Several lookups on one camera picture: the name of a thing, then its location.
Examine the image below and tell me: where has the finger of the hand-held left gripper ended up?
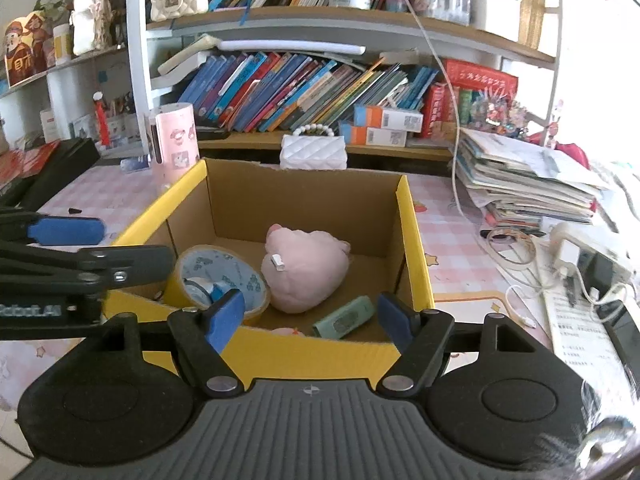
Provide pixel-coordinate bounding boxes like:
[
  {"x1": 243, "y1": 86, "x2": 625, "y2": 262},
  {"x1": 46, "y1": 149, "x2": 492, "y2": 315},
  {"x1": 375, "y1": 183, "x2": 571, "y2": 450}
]
[
  {"x1": 0, "y1": 242, "x2": 175, "y2": 293},
  {"x1": 0, "y1": 212, "x2": 107, "y2": 247}
]

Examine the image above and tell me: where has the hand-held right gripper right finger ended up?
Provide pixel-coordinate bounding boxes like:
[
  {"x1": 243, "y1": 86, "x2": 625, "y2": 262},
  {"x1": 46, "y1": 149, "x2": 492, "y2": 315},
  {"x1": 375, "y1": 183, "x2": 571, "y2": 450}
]
[{"x1": 375, "y1": 292, "x2": 543, "y2": 395}]

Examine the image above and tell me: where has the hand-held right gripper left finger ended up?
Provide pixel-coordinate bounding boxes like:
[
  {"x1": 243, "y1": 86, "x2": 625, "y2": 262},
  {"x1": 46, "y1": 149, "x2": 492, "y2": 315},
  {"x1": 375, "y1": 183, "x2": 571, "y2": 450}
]
[{"x1": 90, "y1": 289, "x2": 247, "y2": 395}]

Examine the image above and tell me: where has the teal eraser box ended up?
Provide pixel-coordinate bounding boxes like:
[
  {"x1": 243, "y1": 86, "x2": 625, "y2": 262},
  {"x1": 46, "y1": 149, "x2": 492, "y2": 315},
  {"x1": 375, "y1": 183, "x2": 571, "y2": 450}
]
[{"x1": 312, "y1": 296, "x2": 376, "y2": 339}]

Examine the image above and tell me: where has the yellow tape roll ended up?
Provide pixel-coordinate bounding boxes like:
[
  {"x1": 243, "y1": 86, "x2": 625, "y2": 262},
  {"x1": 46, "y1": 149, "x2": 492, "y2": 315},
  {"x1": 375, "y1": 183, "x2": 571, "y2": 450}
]
[{"x1": 165, "y1": 245, "x2": 272, "y2": 327}]

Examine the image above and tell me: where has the yellow cardboard box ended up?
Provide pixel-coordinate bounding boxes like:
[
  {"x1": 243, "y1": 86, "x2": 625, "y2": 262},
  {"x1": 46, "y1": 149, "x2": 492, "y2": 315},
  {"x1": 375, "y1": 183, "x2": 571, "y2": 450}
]
[{"x1": 102, "y1": 157, "x2": 435, "y2": 388}]

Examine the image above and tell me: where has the large pink plush toy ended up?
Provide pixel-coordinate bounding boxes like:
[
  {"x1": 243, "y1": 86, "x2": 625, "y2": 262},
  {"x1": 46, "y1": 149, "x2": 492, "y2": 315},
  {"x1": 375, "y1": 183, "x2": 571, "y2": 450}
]
[{"x1": 261, "y1": 224, "x2": 352, "y2": 315}]

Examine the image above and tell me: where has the red patterned plastic bag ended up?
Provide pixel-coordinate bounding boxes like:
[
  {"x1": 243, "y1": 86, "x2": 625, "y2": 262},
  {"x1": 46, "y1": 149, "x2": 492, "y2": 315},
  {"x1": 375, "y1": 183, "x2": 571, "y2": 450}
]
[{"x1": 0, "y1": 141, "x2": 62, "y2": 186}]

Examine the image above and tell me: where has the pink checkered tablecloth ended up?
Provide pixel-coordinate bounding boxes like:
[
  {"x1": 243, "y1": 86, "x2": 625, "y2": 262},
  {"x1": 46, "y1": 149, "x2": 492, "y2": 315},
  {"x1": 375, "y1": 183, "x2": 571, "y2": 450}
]
[{"x1": 0, "y1": 162, "x2": 551, "y2": 411}]

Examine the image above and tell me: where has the white card stand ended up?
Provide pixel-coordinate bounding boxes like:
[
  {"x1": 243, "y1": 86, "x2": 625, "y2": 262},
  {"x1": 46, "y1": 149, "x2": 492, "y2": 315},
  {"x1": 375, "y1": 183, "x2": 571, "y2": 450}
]
[{"x1": 40, "y1": 108, "x2": 61, "y2": 143}]

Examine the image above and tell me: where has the red hanging ornament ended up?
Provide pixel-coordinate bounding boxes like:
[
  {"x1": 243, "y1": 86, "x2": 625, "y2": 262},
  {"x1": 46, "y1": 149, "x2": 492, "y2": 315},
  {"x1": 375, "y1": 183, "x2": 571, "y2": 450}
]
[{"x1": 92, "y1": 91, "x2": 112, "y2": 148}]

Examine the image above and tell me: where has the pink cylindrical dispenser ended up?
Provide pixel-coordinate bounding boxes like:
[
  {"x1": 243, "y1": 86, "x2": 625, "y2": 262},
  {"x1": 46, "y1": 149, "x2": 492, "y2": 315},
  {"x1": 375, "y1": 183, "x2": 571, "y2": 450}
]
[{"x1": 147, "y1": 102, "x2": 199, "y2": 196}]

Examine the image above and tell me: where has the white printed paper sheet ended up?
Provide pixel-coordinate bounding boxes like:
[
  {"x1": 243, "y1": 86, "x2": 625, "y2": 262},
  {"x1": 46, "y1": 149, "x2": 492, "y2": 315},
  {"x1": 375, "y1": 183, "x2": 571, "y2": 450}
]
[{"x1": 540, "y1": 285, "x2": 638, "y2": 401}]

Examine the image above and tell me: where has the white charger plug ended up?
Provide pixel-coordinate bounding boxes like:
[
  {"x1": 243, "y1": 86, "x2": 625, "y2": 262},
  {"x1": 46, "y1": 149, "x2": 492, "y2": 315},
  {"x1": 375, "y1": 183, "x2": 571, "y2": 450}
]
[{"x1": 556, "y1": 240, "x2": 582, "y2": 281}]

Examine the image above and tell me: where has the fortune figure printed box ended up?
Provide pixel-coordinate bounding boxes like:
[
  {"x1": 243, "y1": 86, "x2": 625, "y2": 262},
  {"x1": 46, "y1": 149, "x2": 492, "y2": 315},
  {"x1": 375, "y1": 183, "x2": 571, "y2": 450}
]
[{"x1": 4, "y1": 12, "x2": 57, "y2": 87}]

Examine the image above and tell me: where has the white bookshelf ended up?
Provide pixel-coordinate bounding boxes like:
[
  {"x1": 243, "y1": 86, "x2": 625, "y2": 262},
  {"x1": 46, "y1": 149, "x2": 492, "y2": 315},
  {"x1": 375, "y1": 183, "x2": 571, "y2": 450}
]
[{"x1": 0, "y1": 0, "x2": 563, "y2": 171}]

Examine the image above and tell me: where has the white bottle yellow label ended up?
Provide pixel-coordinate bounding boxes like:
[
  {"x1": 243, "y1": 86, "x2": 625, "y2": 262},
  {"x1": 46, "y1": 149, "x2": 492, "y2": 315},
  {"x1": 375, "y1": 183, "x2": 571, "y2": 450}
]
[{"x1": 52, "y1": 22, "x2": 75, "y2": 66}]

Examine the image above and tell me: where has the orange and white carton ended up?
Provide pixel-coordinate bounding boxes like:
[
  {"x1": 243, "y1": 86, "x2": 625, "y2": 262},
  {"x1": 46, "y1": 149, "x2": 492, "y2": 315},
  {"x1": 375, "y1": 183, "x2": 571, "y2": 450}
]
[
  {"x1": 340, "y1": 122, "x2": 408, "y2": 147},
  {"x1": 354, "y1": 105, "x2": 423, "y2": 132}
]

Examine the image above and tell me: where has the white quilted handbag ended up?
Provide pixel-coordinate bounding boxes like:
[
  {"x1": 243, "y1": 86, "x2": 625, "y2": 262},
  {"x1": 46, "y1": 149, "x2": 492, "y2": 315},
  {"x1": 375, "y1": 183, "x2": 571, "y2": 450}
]
[{"x1": 280, "y1": 124, "x2": 348, "y2": 171}]

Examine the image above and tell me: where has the white power strip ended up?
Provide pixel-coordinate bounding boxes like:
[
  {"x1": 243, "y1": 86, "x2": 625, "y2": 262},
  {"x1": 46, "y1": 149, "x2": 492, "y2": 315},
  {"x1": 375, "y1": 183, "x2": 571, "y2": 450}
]
[{"x1": 550, "y1": 222, "x2": 636, "y2": 286}]

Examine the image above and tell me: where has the stack of paper booklets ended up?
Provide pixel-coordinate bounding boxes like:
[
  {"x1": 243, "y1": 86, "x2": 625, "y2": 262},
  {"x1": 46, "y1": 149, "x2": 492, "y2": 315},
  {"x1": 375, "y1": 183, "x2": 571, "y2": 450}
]
[{"x1": 455, "y1": 127, "x2": 608, "y2": 231}]

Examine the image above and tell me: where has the white small backpack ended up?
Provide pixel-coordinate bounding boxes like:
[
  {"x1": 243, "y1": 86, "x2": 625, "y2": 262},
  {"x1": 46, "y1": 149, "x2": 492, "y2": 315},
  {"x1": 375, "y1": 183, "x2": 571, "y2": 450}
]
[{"x1": 70, "y1": 0, "x2": 113, "y2": 56}]

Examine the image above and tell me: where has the black phone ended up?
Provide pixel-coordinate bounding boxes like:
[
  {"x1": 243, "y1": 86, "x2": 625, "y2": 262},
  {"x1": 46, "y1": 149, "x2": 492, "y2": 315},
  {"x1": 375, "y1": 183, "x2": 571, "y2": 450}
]
[{"x1": 602, "y1": 300, "x2": 640, "y2": 356}]

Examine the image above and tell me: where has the long row of leaning books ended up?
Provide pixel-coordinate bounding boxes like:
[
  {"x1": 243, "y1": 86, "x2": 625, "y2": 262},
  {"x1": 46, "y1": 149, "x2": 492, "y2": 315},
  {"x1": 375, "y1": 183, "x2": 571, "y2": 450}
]
[{"x1": 177, "y1": 50, "x2": 441, "y2": 133}]

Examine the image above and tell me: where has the red boxed book set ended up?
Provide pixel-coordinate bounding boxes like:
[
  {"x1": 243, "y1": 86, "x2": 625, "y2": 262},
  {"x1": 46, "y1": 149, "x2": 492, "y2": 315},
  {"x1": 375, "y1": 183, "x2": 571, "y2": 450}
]
[{"x1": 422, "y1": 59, "x2": 521, "y2": 138}]

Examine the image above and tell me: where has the white pen holder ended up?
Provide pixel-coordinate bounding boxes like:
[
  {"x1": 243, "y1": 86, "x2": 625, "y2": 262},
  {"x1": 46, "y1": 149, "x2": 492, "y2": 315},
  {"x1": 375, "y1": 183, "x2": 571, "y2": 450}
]
[{"x1": 470, "y1": 0, "x2": 523, "y2": 43}]

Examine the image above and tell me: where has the white hanging cable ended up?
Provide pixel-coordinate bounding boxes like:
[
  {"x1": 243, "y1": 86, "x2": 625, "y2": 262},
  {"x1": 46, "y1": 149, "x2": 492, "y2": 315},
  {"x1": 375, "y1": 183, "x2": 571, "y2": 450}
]
[{"x1": 395, "y1": 0, "x2": 463, "y2": 213}]

